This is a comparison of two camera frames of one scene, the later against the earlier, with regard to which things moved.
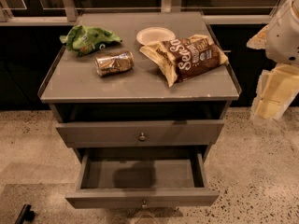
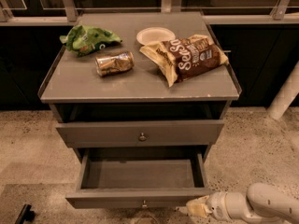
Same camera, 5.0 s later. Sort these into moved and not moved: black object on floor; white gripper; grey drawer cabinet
Moved: white gripper
Not moved: black object on floor; grey drawer cabinet
